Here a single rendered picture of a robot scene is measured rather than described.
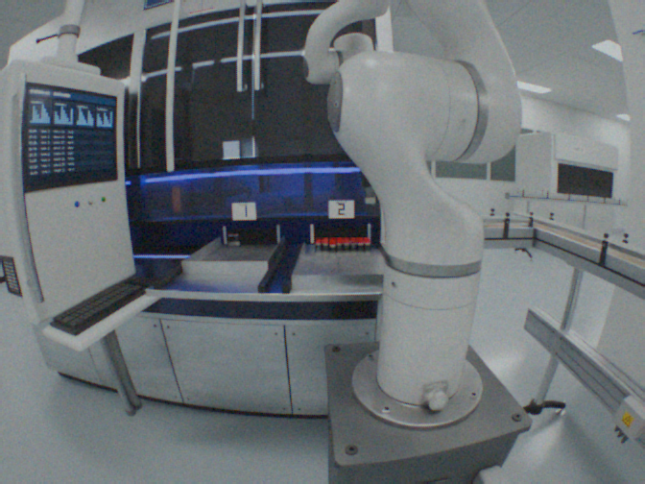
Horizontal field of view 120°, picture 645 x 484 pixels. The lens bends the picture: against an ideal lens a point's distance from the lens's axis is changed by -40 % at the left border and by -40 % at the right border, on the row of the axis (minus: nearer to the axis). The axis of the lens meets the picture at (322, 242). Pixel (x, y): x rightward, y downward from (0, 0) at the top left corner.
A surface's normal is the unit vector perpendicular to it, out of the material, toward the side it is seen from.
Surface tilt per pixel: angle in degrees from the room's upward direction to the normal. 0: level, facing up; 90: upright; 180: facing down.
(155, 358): 90
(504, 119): 104
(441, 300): 90
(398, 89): 81
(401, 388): 90
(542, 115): 90
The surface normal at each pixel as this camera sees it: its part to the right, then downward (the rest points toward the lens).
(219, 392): -0.02, 0.23
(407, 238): -0.71, 0.22
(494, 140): 0.15, 0.77
